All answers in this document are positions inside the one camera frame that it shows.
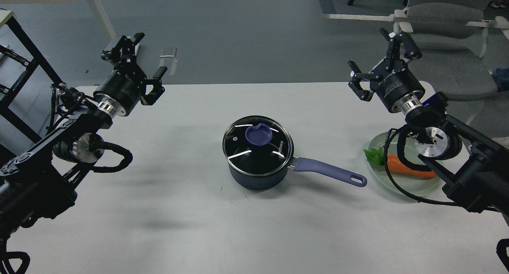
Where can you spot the glass lid blue knob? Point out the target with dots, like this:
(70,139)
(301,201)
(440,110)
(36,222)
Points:
(257,146)

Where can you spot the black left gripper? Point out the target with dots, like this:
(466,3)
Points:
(127,84)

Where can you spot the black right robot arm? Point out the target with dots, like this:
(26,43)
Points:
(433,158)

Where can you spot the pale green glass plate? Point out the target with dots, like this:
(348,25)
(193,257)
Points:
(417,185)

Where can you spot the grey office chair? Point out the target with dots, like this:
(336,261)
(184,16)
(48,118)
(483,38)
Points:
(451,39)

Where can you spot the white floor socket plate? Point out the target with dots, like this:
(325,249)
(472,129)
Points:
(168,52)

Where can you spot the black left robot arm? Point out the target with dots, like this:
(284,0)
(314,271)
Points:
(41,182)

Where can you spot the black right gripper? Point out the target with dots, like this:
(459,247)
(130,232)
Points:
(398,88)

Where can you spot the black metal rack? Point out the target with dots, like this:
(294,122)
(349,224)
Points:
(30,66)

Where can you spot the blue saucepan with handle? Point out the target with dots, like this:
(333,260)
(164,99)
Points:
(298,164)

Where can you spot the orange toy carrot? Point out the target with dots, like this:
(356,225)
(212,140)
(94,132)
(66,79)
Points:
(376,157)

